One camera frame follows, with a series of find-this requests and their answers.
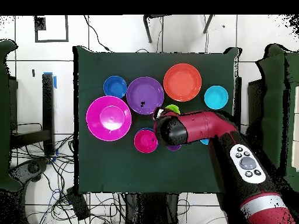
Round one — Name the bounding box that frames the red small bowl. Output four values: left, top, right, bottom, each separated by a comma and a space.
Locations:
133, 128, 159, 154

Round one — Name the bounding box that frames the lime green plastic cup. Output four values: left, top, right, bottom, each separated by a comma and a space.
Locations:
165, 104, 181, 115

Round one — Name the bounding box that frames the blue straight-sided bowl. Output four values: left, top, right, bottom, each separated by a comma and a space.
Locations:
135, 127, 161, 148

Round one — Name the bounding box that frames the wide purple bowl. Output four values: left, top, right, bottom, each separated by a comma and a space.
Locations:
126, 76, 165, 116

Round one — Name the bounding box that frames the purple plastic cup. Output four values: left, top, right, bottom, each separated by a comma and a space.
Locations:
166, 144, 183, 152

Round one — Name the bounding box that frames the wide orange bowl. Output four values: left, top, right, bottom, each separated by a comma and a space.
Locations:
163, 63, 202, 103

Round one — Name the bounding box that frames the light blue small bowl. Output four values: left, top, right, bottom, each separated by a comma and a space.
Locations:
203, 85, 229, 110

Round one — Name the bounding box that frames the dark blue small bowl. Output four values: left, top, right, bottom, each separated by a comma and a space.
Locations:
103, 75, 128, 99

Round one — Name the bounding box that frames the large pink bowl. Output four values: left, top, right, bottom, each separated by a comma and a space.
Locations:
85, 95, 133, 142

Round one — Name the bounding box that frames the dark green tablecloth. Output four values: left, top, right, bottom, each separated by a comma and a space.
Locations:
73, 45, 241, 195

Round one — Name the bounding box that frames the green-clothed side table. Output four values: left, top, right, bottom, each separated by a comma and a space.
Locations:
253, 44, 299, 196
0, 39, 23, 192

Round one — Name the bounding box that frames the black power strip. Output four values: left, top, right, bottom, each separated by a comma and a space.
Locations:
65, 186, 91, 221

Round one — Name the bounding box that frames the black round machine base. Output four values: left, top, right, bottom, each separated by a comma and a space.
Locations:
10, 158, 50, 183

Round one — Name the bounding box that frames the black camera stand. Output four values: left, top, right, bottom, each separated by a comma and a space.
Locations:
142, 14, 215, 44

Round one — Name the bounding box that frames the black bench frame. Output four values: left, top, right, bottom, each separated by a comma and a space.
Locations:
234, 76, 266, 141
9, 73, 56, 156

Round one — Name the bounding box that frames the thin black floor cable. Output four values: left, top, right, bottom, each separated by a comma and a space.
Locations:
83, 15, 113, 53

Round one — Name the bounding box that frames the tangle of floor cables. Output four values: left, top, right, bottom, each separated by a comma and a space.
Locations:
11, 122, 128, 224

